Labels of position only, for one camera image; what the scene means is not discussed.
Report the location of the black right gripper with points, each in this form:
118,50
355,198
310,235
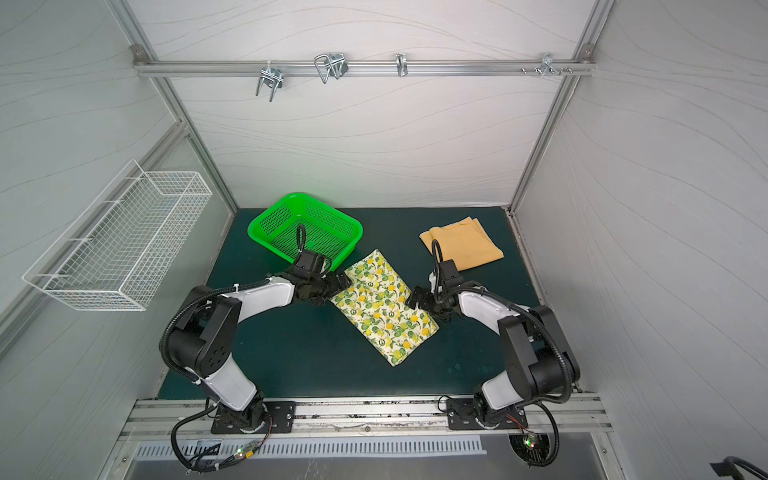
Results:
425,301

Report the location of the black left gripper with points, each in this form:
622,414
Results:
335,285

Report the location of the lemon print skirt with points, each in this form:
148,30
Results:
375,304

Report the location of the yellow tan skirt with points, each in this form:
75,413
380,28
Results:
465,242

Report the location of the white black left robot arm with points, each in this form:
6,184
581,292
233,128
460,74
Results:
197,343

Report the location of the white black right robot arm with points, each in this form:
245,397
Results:
538,367

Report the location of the green plastic basket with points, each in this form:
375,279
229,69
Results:
329,231

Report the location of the white vent strip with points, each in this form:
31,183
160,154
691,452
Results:
327,447

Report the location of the metal U-bolt clamp left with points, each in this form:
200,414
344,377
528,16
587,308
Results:
270,80

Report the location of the metal u-bolt clamp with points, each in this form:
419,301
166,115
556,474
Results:
331,65
270,80

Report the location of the metal U-bolt clamp middle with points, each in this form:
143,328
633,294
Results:
331,65

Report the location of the aluminium top crossbar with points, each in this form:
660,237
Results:
357,68

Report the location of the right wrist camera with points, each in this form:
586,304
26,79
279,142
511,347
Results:
445,277

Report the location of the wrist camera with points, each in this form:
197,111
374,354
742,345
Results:
311,265
445,277

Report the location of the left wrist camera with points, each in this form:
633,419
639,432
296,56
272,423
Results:
311,265

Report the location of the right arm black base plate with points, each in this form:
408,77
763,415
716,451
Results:
475,413

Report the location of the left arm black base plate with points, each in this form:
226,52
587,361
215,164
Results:
258,418

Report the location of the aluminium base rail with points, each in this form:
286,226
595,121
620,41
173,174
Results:
368,417

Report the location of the white wire wall basket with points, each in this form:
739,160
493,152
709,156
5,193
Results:
115,254

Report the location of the metal ring clamp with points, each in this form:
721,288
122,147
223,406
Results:
401,65

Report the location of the metal bolt bracket right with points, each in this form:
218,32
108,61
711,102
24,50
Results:
547,68

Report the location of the left rear frame post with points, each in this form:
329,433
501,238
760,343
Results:
145,53

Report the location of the aluminium corner frame post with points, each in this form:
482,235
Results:
584,52

